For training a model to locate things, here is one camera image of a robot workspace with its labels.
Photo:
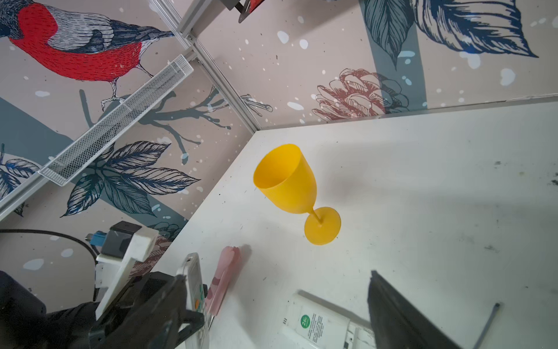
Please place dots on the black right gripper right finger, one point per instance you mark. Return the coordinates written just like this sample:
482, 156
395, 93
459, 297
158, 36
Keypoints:
396, 323

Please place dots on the red cassava chips bag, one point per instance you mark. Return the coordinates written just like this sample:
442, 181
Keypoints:
253, 4

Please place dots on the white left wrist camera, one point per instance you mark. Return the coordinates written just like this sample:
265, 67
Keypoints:
125, 245

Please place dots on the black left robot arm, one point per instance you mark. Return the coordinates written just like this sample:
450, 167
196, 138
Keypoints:
25, 322

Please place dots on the black wall basket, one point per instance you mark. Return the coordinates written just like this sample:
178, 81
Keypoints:
239, 5

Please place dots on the white air conditioner remote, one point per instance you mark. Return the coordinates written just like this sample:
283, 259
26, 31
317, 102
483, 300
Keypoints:
309, 324

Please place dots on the pink handled knife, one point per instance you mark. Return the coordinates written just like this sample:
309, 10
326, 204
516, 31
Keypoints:
227, 265

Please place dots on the yellow plastic goblet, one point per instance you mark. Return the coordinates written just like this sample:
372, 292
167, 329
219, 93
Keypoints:
287, 180

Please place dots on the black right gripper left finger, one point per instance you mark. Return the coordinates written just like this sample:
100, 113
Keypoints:
145, 314

